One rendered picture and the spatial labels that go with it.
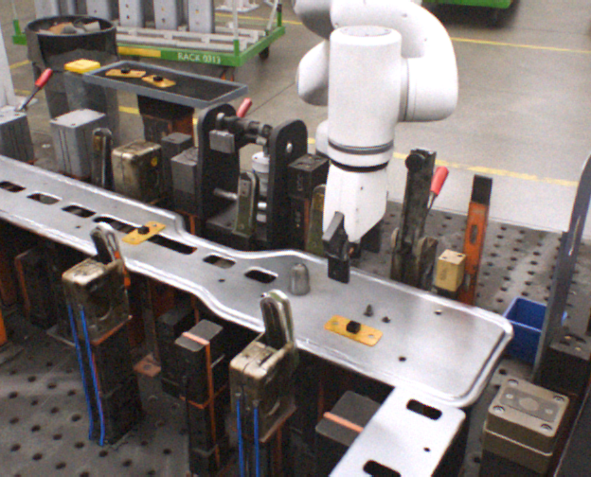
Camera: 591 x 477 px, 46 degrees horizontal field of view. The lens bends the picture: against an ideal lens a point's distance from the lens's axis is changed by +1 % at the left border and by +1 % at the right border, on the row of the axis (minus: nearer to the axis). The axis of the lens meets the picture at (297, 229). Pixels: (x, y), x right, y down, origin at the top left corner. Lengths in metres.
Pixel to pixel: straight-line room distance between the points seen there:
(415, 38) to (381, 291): 0.42
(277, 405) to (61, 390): 0.60
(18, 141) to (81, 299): 0.74
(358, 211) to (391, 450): 0.29
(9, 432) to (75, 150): 0.58
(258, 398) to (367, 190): 0.30
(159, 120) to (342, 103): 0.83
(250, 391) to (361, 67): 0.43
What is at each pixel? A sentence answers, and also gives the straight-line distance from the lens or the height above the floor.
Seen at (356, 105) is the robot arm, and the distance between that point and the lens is 0.84.
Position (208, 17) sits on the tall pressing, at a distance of 5.61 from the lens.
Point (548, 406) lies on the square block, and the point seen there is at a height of 1.06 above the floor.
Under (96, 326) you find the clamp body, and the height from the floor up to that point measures 0.96.
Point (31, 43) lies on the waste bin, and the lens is 4.15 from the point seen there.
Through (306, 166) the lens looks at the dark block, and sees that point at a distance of 1.28.
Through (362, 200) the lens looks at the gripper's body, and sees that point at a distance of 0.89.
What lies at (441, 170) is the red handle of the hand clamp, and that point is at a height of 1.15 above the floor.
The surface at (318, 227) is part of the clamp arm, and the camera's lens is 1.24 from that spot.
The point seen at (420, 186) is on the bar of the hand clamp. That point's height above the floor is 1.16.
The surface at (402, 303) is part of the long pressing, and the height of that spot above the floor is 1.00.
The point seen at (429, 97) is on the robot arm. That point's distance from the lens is 0.85.
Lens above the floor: 1.64
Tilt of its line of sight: 29 degrees down
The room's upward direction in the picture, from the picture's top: straight up
